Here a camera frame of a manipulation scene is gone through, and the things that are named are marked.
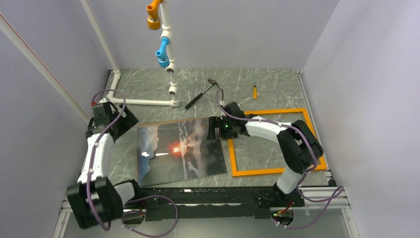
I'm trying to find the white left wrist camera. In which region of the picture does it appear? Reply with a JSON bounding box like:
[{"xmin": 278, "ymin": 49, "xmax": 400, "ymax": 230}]
[{"xmin": 91, "ymin": 101, "xmax": 108, "ymax": 111}]

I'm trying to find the aluminium table edge rail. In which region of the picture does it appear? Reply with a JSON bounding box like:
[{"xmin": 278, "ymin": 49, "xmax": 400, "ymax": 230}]
[{"xmin": 294, "ymin": 69, "xmax": 337, "ymax": 187}]

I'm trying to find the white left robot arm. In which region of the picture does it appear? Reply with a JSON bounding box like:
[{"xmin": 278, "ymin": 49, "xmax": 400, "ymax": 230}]
[{"xmin": 66, "ymin": 102, "xmax": 143, "ymax": 230}]

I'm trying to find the black claw hammer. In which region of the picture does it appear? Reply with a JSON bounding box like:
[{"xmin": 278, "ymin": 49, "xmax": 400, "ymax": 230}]
[{"xmin": 184, "ymin": 78, "xmax": 219, "ymax": 110}]

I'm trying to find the orange pipe nozzle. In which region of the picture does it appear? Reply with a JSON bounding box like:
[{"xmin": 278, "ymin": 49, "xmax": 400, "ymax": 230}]
[{"xmin": 146, "ymin": 0, "xmax": 162, "ymax": 30}]

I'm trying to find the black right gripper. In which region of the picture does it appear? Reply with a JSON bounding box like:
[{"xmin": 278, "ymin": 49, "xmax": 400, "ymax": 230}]
[{"xmin": 207, "ymin": 116, "xmax": 238, "ymax": 140}]

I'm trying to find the blue pipe nozzle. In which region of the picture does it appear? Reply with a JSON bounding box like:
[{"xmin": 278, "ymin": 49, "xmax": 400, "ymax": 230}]
[{"xmin": 155, "ymin": 37, "xmax": 170, "ymax": 68}]

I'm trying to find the yellow handled screwdriver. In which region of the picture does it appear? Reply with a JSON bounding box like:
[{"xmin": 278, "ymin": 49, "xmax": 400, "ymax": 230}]
[{"xmin": 253, "ymin": 82, "xmax": 258, "ymax": 100}]

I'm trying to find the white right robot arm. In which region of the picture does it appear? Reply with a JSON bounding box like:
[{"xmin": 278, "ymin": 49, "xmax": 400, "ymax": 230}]
[{"xmin": 207, "ymin": 102, "xmax": 324, "ymax": 206}]

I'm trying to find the white pvc pipe stand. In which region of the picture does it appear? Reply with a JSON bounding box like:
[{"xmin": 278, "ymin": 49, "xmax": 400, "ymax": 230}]
[{"xmin": 80, "ymin": 0, "xmax": 181, "ymax": 108}]

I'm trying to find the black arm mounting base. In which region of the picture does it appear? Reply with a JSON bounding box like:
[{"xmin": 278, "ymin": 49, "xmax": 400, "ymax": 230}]
[{"xmin": 123, "ymin": 186, "xmax": 305, "ymax": 221}]

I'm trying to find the orange picture frame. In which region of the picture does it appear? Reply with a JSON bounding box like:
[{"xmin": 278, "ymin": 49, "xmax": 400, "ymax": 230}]
[{"xmin": 227, "ymin": 108, "xmax": 315, "ymax": 177}]

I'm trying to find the white diagonal pole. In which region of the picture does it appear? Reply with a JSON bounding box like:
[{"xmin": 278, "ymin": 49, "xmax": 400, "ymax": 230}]
[{"xmin": 0, "ymin": 14, "xmax": 90, "ymax": 123}]

